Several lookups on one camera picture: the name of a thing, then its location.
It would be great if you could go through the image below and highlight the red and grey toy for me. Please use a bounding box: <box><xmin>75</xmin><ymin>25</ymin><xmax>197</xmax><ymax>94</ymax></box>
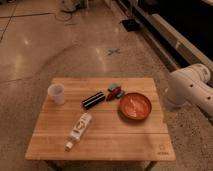
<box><xmin>106</xmin><ymin>83</ymin><xmax>125</xmax><ymax>101</ymax></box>

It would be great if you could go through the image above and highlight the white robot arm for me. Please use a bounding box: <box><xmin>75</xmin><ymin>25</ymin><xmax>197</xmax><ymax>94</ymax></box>
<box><xmin>164</xmin><ymin>63</ymin><xmax>213</xmax><ymax>120</ymax></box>

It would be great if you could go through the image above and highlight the white object with cables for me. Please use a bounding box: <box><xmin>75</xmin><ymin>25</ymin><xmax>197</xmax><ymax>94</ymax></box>
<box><xmin>61</xmin><ymin>0</ymin><xmax>88</xmax><ymax>12</ymax></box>

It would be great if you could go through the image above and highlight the long white wall rail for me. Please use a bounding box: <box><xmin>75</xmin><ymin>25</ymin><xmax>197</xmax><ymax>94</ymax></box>
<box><xmin>114</xmin><ymin>0</ymin><xmax>213</xmax><ymax>88</ymax></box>

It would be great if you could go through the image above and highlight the white plastic bottle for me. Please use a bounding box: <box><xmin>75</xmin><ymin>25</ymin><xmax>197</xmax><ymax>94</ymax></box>
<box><xmin>65</xmin><ymin>113</ymin><xmax>92</xmax><ymax>151</ymax></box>

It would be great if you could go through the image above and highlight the black floor plate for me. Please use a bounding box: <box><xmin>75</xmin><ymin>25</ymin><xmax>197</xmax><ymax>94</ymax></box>
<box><xmin>121</xmin><ymin>19</ymin><xmax>140</xmax><ymax>32</ymax></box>

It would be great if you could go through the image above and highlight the red ceramic bowl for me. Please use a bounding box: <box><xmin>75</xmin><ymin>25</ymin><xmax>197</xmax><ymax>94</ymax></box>
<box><xmin>118</xmin><ymin>92</ymin><xmax>152</xmax><ymax>120</ymax></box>

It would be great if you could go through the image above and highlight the wooden table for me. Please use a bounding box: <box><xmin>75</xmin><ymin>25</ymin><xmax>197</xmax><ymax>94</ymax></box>
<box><xmin>25</xmin><ymin>78</ymin><xmax>176</xmax><ymax>161</ymax></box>

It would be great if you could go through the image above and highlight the black rectangular box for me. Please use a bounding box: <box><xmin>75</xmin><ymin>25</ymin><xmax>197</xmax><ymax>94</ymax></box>
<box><xmin>82</xmin><ymin>92</ymin><xmax>105</xmax><ymax>110</ymax></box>

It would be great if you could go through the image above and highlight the white plastic cup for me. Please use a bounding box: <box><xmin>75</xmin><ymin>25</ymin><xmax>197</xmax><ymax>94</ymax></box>
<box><xmin>48</xmin><ymin>83</ymin><xmax>65</xmax><ymax>105</ymax></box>

